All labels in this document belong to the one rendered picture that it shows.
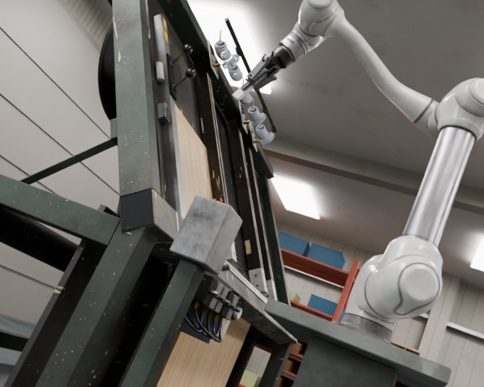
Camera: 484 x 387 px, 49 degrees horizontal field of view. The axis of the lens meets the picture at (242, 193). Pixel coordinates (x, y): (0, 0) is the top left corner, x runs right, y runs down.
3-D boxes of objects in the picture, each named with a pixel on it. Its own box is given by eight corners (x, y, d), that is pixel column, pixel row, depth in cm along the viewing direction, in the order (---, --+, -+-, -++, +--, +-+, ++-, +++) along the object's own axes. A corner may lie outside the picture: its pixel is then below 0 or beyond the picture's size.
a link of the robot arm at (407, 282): (406, 329, 153) (440, 327, 132) (355, 305, 154) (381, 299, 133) (482, 110, 175) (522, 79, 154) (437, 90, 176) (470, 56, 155)
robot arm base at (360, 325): (392, 358, 169) (397, 342, 171) (390, 348, 150) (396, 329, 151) (338, 337, 176) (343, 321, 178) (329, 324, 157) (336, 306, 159)
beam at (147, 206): (120, 233, 153) (154, 224, 151) (118, 196, 158) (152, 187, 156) (281, 346, 346) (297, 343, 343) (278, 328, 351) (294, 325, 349)
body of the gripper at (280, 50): (281, 55, 189) (262, 72, 189) (276, 40, 182) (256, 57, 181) (295, 66, 186) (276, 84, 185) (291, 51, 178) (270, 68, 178)
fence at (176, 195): (170, 221, 179) (181, 219, 179) (153, 16, 222) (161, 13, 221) (176, 226, 184) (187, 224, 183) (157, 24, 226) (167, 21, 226)
